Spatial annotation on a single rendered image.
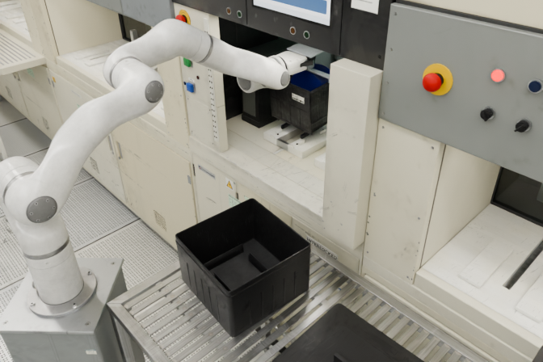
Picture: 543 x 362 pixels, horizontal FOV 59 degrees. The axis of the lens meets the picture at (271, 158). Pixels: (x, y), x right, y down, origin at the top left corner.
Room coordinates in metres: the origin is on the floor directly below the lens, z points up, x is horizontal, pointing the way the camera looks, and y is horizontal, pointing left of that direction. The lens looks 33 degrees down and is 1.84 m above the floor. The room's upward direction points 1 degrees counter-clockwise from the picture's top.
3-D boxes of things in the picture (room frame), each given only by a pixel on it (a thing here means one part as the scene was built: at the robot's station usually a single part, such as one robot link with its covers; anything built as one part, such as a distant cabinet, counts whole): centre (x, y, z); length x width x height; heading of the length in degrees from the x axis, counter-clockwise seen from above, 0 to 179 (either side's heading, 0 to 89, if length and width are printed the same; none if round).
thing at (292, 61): (1.59, -0.06, 1.21); 0.11 x 0.10 x 0.07; 137
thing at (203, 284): (1.01, 0.09, 0.85); 0.28 x 0.28 x 0.17; 38
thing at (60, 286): (0.99, 0.62, 0.85); 0.19 x 0.19 x 0.18
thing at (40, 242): (1.01, 0.64, 1.07); 0.19 x 0.12 x 0.24; 41
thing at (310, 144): (1.65, -0.12, 0.89); 0.22 x 0.21 x 0.04; 133
